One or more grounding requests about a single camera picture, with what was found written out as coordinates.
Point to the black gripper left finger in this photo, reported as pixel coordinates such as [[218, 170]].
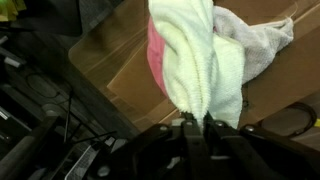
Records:
[[195, 150]]

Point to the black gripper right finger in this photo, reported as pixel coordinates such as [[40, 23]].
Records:
[[226, 153]]

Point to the light green towel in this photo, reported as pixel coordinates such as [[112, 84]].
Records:
[[196, 60]]

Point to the pink cloth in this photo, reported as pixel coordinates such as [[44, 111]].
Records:
[[156, 63]]

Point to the white towel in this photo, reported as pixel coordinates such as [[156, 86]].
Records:
[[256, 43]]

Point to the large brown cardboard box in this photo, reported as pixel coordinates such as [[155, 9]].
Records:
[[133, 76]]

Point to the green and yellow object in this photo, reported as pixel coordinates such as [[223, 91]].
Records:
[[11, 8]]

